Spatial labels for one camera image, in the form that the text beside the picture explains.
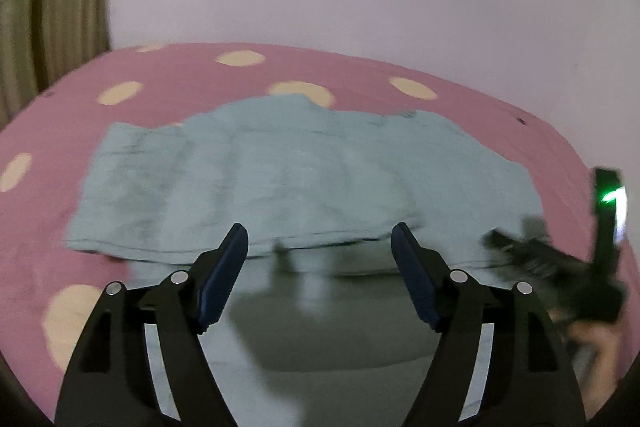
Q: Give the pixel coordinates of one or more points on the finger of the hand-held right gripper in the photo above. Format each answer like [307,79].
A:
[520,252]

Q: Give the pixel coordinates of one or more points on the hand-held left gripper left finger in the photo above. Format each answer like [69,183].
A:
[225,272]

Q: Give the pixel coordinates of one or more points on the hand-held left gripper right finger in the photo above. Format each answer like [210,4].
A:
[415,282]

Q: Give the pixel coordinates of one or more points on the light blue padded jacket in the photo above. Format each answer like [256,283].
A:
[300,167]

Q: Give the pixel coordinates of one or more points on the person's right hand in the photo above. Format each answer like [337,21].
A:
[600,349]

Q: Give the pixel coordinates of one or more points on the pink dotted bed sheet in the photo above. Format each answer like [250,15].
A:
[200,77]

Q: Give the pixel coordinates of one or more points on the striped curtain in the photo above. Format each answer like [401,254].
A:
[50,22]

